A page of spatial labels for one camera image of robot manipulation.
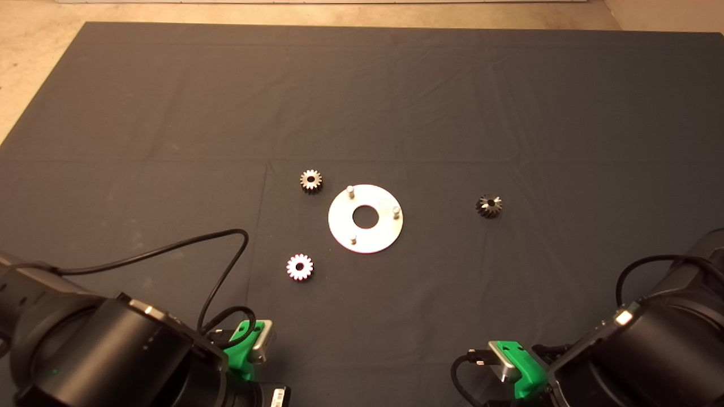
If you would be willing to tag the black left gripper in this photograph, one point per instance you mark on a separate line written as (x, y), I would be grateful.
(260, 395)

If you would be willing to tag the small steel planetary gear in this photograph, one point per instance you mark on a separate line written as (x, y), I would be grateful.
(300, 267)
(311, 181)
(488, 206)

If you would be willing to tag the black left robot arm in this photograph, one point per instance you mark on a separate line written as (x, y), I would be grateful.
(85, 350)

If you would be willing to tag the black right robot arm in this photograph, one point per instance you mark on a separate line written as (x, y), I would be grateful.
(667, 350)

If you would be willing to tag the round metal carrier plate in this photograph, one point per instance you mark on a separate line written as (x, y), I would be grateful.
(339, 220)

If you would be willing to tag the dark grey table cloth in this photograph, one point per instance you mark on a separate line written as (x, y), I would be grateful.
(396, 102)

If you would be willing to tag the green left camera mount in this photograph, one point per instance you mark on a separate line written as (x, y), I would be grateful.
(240, 350)

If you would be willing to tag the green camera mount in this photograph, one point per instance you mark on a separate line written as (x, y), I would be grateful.
(240, 350)
(529, 373)

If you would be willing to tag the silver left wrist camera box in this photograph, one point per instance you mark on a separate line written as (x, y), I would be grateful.
(264, 339)

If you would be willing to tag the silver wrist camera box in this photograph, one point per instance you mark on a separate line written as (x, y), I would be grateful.
(500, 362)
(264, 339)

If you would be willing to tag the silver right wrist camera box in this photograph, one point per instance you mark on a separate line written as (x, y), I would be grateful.
(500, 362)

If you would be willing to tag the green right camera mount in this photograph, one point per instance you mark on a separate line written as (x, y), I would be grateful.
(529, 373)

